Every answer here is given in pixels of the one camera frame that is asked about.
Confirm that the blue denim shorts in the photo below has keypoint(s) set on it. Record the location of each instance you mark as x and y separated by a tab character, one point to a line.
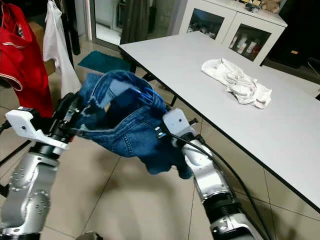
130	135

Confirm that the blue clothes hanger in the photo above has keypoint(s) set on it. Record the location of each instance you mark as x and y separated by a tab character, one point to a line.
152	95

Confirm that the white t-shirt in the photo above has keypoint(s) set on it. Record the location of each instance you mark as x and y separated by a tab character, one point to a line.
235	80

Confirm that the white sleeveless top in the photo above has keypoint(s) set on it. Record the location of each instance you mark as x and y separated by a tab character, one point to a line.
60	55

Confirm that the teal floor rug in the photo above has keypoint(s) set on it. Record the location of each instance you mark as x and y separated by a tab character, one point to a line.
105	61

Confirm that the red shirt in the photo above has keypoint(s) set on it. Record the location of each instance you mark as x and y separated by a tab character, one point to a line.
25	65

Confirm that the white folding table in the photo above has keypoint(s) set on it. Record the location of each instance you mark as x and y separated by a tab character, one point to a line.
180	55

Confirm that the brown cardboard box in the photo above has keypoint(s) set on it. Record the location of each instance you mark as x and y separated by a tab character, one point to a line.
37	32

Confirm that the white framed glass door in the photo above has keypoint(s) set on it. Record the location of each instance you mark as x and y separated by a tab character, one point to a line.
105	22

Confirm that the grey robot leg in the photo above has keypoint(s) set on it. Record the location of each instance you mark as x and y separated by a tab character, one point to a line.
92	236

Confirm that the grey brown curtain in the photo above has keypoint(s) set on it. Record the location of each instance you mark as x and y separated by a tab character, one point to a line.
137	20

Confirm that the white glass-door cabinet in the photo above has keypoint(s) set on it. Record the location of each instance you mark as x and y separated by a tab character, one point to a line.
230	6

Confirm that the brown teddy bear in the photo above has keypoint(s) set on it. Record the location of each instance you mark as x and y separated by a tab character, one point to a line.
271	5

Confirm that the black speaker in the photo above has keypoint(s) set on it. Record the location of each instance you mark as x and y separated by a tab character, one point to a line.
297	30

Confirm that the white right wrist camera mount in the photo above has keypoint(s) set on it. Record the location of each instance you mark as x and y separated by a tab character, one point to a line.
177	122

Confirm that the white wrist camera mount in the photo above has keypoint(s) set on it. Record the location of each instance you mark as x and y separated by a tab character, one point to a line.
30	125
177	122

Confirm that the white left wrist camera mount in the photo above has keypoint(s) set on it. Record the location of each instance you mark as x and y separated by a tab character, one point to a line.
30	125

